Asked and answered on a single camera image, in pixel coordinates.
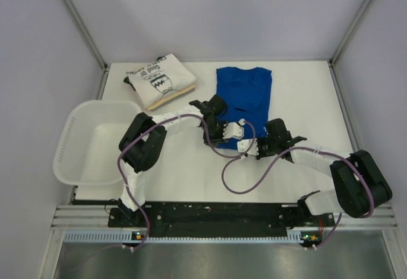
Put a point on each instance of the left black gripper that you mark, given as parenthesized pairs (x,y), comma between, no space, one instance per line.
(217,140)

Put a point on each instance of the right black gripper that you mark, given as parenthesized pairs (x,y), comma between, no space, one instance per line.
(261,154)

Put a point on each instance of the blue t-shirt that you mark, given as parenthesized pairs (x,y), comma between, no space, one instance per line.
(247,93)

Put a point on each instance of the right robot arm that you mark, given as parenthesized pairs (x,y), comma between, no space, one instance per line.
(358,184)

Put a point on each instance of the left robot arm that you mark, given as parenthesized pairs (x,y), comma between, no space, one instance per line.
(142,143)

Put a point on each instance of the beige folded t-shirt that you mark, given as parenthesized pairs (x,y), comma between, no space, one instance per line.
(168,98)

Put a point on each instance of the white folded printed t-shirt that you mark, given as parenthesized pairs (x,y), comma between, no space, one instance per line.
(164,76)

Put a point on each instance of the white plastic basket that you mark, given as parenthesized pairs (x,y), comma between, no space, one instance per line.
(88,147)

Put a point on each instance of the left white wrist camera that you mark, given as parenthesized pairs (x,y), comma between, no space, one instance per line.
(234,130)

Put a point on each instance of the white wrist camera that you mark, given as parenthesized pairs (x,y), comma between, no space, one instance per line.
(234,130)
(248,146)

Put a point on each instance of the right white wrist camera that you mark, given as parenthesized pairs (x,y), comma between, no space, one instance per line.
(248,146)

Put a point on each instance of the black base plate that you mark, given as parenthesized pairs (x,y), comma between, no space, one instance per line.
(215,220)

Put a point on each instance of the grey slotted cable duct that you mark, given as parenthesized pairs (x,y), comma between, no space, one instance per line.
(129,237)

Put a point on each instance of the aluminium front rail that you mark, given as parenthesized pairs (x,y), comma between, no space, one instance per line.
(95,217)

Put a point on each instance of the right aluminium frame post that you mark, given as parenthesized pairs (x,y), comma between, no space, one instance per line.
(351,31)

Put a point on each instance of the aluminium frame post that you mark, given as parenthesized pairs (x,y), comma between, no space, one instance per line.
(351,31)
(84,33)

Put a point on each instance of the left aluminium frame post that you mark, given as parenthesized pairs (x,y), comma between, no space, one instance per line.
(84,33)

